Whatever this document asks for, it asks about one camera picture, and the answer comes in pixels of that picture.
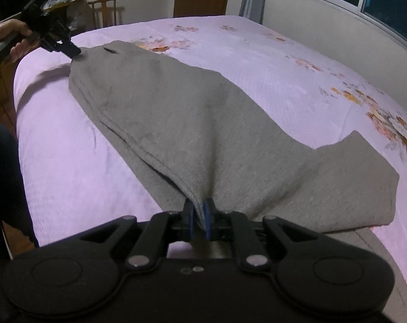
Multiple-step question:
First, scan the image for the grey-green towel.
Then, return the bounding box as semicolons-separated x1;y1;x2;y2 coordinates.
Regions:
68;40;407;313

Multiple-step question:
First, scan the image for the person's left hand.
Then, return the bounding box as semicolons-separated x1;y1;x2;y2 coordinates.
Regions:
0;19;34;64

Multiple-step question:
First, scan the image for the pink floral bed sheet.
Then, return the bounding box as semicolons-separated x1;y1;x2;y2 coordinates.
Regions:
13;15;407;312

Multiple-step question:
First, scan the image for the wooden chair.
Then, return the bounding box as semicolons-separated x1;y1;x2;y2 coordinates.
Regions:
88;0;125;29

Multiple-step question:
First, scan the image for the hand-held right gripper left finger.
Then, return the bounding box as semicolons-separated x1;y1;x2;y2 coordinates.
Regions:
80;198;199;270

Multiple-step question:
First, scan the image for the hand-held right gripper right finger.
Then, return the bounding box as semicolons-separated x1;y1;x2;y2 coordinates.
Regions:
203;198;320;272

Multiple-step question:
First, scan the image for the person's leg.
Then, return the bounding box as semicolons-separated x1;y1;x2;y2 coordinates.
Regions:
0;124;40;260

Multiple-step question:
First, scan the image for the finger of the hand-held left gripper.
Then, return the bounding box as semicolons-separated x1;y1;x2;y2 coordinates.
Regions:
56;39;82;59

